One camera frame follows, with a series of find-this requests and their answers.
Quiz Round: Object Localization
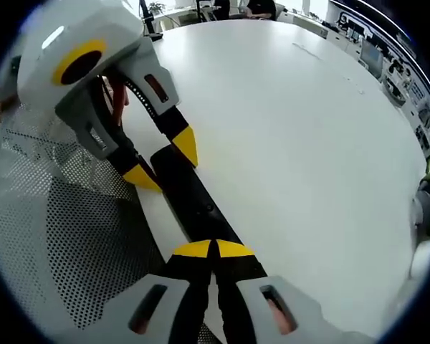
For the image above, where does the white perforated mesh basket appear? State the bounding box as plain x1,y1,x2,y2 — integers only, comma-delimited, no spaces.
0,102,168,344

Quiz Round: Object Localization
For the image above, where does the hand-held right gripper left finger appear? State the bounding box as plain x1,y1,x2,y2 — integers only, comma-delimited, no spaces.
62,239,214,344

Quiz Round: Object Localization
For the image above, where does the white bottle blue cap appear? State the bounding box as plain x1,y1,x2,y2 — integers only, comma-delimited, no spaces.
409,242,430,282

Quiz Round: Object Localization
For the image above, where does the black stand pole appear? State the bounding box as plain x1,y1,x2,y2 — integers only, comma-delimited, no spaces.
138,0,165,41

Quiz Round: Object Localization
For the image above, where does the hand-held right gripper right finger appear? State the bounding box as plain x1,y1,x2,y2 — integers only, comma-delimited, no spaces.
214,239,377,344

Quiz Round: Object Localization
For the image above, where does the person's left hand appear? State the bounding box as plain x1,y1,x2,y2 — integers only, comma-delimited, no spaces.
109,73,130,126

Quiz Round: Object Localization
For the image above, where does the black remote control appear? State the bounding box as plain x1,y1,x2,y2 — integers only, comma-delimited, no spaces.
149,146,269,285

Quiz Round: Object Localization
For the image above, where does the white display shelving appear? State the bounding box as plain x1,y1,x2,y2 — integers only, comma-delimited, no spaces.
329,0,430,158

